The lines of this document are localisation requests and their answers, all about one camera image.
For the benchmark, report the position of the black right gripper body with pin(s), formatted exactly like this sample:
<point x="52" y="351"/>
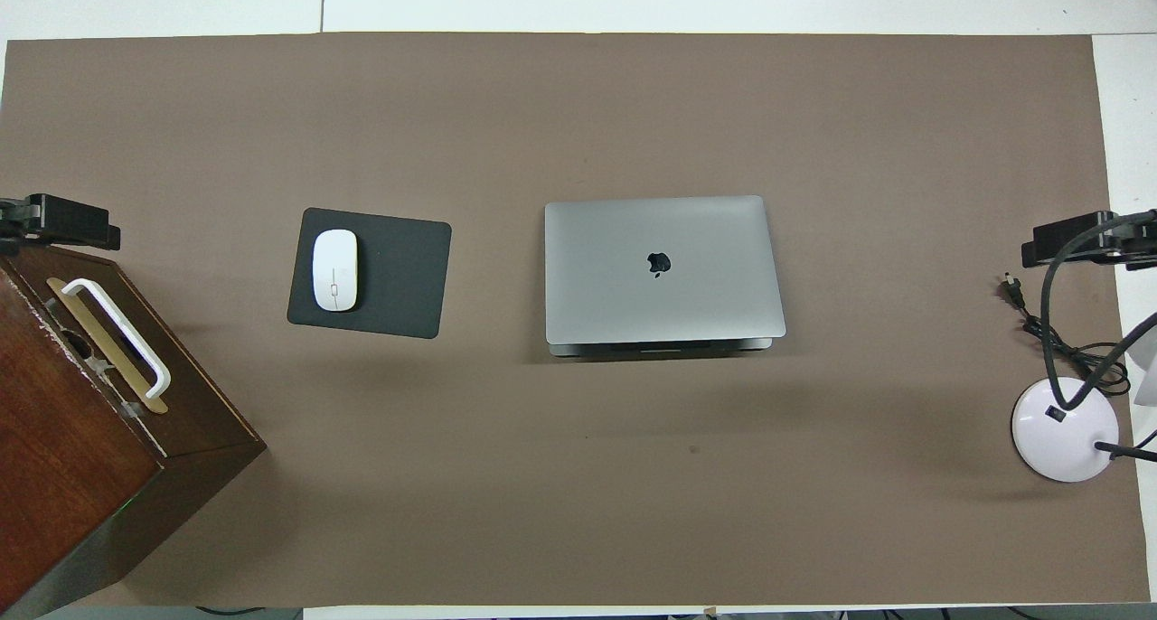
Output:
<point x="1139" y="249"/>

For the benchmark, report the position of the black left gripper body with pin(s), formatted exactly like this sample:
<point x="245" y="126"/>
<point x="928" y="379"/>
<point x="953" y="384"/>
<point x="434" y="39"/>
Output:
<point x="14" y="218"/>

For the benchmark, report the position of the silver Apple laptop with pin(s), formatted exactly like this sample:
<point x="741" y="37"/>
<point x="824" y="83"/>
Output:
<point x="669" y="304"/>

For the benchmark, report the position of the white desk lamp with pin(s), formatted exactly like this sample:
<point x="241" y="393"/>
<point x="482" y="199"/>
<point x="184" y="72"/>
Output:
<point x="1058" y="439"/>

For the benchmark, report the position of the dark brown wooden box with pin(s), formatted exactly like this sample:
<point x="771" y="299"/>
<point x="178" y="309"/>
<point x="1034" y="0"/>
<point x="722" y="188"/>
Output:
<point x="72" y="475"/>

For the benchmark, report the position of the white computer mouse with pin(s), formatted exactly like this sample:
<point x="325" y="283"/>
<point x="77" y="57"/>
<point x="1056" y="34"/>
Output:
<point x="334" y="272"/>

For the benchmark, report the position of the black mouse pad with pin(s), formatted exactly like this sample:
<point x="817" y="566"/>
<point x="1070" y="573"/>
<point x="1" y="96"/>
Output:
<point x="407" y="277"/>

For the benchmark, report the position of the brown table mat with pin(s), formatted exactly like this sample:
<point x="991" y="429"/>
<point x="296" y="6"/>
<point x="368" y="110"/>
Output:
<point x="633" y="475"/>

